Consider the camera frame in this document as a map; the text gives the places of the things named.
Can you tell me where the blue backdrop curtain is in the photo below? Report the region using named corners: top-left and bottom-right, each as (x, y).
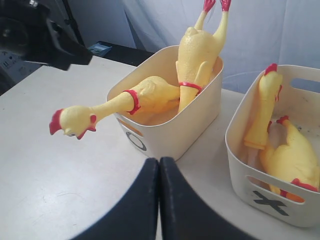
top-left (68, 0), bottom-right (320, 93)

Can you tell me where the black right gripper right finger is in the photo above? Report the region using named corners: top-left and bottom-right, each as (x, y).
top-left (159, 157), bottom-right (253, 240)

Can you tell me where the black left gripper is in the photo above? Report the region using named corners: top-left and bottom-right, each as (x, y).
top-left (0, 0), bottom-right (92, 71)

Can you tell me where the headless yellow chicken body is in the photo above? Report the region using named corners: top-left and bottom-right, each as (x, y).
top-left (259, 115), bottom-right (320, 192)

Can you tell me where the cream bin with X mark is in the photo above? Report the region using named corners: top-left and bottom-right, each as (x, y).
top-left (225, 63), bottom-right (320, 227)

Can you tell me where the black equipment at table edge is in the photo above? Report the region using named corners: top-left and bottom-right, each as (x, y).
top-left (0, 51), bottom-right (42, 95)

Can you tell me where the blue tray on side table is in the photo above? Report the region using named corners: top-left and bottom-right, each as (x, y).
top-left (87, 42), bottom-right (112, 57)

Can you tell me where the yellow rubber chicken whole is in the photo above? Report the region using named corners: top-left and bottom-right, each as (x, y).
top-left (49, 76), bottom-right (180, 140)
top-left (175, 0), bottom-right (231, 112)

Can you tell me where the cream bin with O mark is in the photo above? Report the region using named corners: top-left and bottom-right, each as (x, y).
top-left (106, 45), bottom-right (224, 160)

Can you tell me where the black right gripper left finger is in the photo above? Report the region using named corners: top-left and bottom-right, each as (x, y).
top-left (73, 158), bottom-right (159, 240)

